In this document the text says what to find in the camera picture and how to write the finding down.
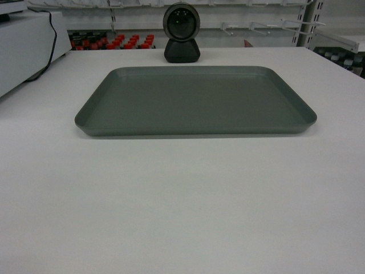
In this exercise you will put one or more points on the grey rectangular serving tray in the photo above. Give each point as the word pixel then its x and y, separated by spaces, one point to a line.
pixel 194 100

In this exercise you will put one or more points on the black barcode scanner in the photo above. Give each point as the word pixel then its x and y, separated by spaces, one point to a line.
pixel 181 24

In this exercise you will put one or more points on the white cash register box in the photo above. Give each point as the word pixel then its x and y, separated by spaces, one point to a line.
pixel 28 41

